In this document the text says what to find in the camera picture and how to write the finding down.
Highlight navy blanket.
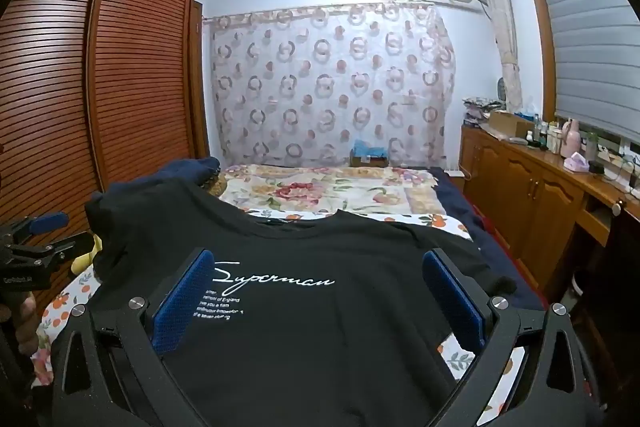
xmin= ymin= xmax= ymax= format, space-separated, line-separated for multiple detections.
xmin=435 ymin=167 xmax=548 ymax=313

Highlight pile of patterned cloths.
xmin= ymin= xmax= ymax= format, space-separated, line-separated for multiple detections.
xmin=462 ymin=96 xmax=501 ymax=128

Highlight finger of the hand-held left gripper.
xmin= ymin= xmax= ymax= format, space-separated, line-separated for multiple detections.
xmin=4 ymin=231 xmax=97 ymax=269
xmin=0 ymin=212 xmax=71 ymax=248

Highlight beige lace curtain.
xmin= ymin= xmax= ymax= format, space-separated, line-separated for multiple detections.
xmin=475 ymin=0 xmax=526 ymax=112

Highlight wooden sideboard cabinet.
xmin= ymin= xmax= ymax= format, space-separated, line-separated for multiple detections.
xmin=460 ymin=124 xmax=640 ymax=303

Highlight teal object on box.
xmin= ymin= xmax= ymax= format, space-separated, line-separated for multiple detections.
xmin=350 ymin=139 xmax=391 ymax=168

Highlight orange-print bed sheet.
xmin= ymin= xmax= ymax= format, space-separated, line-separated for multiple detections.
xmin=30 ymin=207 xmax=531 ymax=413

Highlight group of toiletry bottles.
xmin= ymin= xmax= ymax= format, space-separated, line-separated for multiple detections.
xmin=525 ymin=114 xmax=563 ymax=152

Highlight yellow cloth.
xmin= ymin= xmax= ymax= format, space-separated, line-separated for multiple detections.
xmin=72 ymin=234 xmax=103 ymax=273

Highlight gold patterned folded cloth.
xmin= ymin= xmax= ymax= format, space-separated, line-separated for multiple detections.
xmin=202 ymin=174 xmax=231 ymax=196

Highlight grey window blind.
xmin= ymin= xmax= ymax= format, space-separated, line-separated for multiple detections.
xmin=527 ymin=0 xmax=640 ymax=140

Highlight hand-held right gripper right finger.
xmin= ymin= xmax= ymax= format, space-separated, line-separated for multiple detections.
xmin=421 ymin=248 xmax=601 ymax=427

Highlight wooden slatted wardrobe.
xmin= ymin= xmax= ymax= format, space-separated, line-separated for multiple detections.
xmin=0 ymin=0 xmax=211 ymax=303

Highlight stack of folded clothes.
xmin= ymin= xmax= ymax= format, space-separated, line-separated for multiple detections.
xmin=160 ymin=157 xmax=223 ymax=185

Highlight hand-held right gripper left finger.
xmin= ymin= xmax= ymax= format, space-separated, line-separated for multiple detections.
xmin=50 ymin=248 xmax=216 ymax=427

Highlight cardboard box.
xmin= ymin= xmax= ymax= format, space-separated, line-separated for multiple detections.
xmin=487 ymin=109 xmax=533 ymax=138

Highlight dark chair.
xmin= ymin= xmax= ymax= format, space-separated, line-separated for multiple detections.
xmin=570 ymin=202 xmax=640 ymax=388

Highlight black t-shirt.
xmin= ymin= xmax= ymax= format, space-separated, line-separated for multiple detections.
xmin=84 ymin=177 xmax=518 ymax=427

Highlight pink thermos bottle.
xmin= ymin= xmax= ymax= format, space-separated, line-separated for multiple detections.
xmin=560 ymin=118 xmax=581 ymax=158

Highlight person's left hand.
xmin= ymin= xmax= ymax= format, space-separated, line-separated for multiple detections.
xmin=10 ymin=293 xmax=40 ymax=358

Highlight circle-patterned sheer curtain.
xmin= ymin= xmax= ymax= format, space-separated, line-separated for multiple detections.
xmin=202 ymin=2 xmax=458 ymax=168

